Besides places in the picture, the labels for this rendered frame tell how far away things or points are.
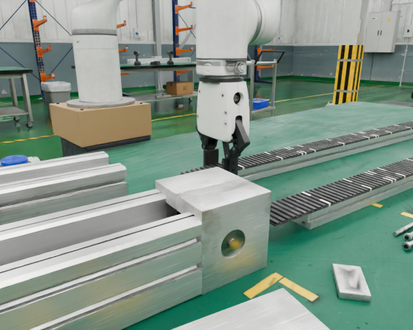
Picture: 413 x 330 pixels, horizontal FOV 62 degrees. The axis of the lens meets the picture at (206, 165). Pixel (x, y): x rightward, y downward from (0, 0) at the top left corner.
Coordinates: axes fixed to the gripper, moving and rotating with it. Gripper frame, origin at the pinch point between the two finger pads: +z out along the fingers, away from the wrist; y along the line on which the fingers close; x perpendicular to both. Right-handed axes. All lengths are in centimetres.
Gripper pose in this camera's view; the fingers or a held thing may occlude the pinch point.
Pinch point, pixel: (219, 164)
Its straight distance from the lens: 63.5
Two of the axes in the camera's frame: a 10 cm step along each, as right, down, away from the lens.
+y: -5.6, -2.6, 7.9
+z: 0.0, 9.5, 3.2
